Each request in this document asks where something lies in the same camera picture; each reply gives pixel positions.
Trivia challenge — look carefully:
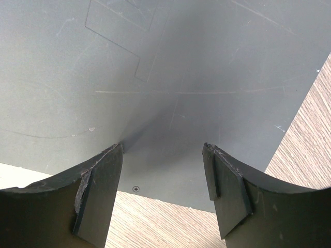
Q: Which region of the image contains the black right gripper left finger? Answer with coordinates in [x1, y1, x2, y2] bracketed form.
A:
[1, 143, 123, 247]

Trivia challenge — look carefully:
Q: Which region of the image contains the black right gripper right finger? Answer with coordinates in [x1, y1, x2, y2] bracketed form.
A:
[202, 143, 330, 247]

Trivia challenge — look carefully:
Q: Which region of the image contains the dark network switch box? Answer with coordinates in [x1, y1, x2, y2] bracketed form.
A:
[1, 1, 330, 212]

